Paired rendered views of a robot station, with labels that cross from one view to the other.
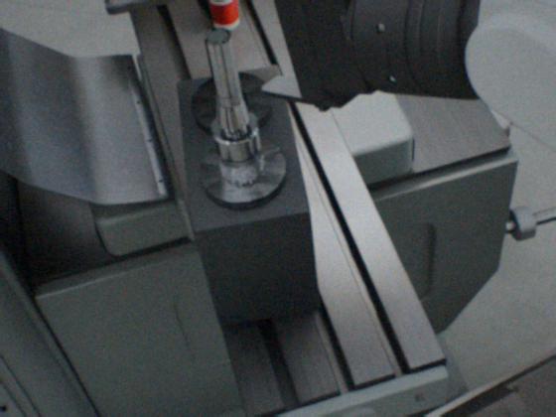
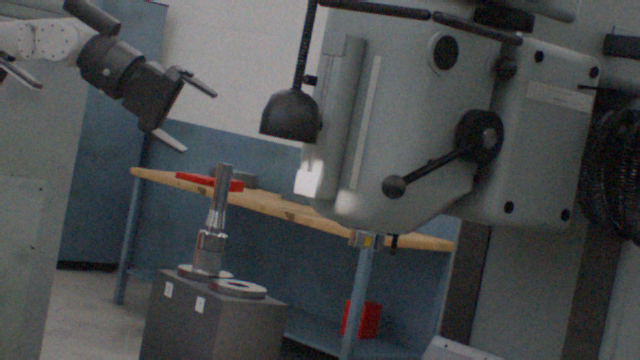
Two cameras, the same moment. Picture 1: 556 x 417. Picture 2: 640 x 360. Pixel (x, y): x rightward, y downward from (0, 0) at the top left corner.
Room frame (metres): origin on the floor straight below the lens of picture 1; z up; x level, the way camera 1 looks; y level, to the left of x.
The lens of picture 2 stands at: (2.31, -0.95, 1.45)
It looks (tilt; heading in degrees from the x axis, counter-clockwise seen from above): 3 degrees down; 146
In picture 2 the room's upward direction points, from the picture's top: 11 degrees clockwise
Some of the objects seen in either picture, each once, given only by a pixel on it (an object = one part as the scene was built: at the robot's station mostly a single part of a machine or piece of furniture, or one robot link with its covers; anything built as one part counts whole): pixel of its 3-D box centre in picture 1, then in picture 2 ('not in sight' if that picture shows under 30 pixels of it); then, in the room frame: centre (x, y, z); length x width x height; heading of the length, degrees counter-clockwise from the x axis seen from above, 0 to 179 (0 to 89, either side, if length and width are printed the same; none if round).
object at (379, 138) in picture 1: (237, 128); not in sight; (0.99, 0.04, 0.82); 0.50 x 0.35 x 0.12; 99
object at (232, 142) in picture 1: (235, 129); (212, 235); (0.60, 0.03, 1.22); 0.05 x 0.05 x 0.01
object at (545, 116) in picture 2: not in sight; (485, 127); (0.96, 0.24, 1.47); 0.24 x 0.19 x 0.26; 9
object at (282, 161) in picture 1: (248, 193); (209, 339); (0.65, 0.03, 1.06); 0.22 x 0.12 x 0.20; 2
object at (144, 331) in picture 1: (274, 254); not in sight; (0.99, 0.02, 0.47); 0.80 x 0.30 x 0.60; 99
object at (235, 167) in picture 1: (239, 150); (209, 254); (0.60, 0.03, 1.19); 0.05 x 0.05 x 0.05
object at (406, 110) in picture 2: not in sight; (395, 109); (0.99, 0.05, 1.47); 0.21 x 0.19 x 0.32; 9
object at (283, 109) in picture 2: not in sight; (291, 114); (1.03, -0.14, 1.44); 0.07 x 0.07 x 0.06
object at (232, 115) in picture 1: (226, 83); (219, 198); (0.60, 0.03, 1.28); 0.03 x 0.03 x 0.11
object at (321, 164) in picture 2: not in sight; (330, 115); (1.01, -0.07, 1.45); 0.04 x 0.04 x 0.21; 9
